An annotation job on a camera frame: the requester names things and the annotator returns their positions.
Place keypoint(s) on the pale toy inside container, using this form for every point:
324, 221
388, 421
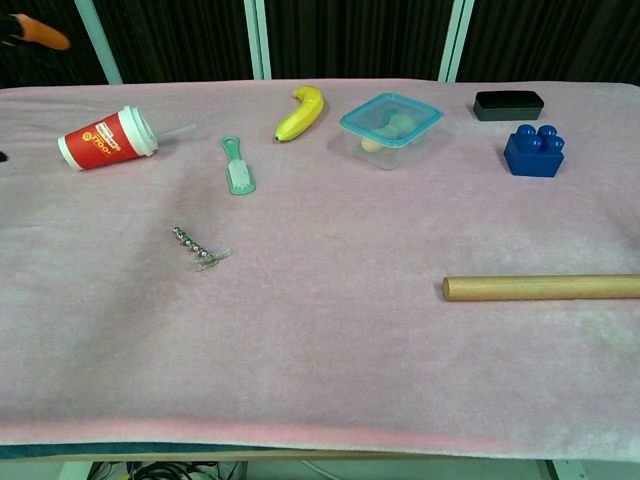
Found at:
400, 122

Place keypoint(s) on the clear container blue lid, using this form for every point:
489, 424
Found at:
350, 121

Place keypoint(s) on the yellow banana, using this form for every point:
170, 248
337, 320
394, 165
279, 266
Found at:
300, 117

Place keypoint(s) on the wooden rolling pin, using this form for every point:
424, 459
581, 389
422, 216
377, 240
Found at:
540, 287

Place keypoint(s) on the clear drinking straw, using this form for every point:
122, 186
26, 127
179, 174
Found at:
182, 130

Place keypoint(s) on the white partition post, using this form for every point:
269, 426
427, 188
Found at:
456, 40
100, 55
257, 40

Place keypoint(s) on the pink table cloth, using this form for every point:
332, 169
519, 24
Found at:
325, 325

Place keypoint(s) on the black rectangular box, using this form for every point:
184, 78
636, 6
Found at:
507, 110

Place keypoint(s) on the red paper cup white lid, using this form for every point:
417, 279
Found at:
100, 140

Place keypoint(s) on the white table leg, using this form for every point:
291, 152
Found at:
75, 471
555, 471

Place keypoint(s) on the blue building block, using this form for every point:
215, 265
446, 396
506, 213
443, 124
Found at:
530, 160

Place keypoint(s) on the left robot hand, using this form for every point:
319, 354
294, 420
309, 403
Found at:
42, 34

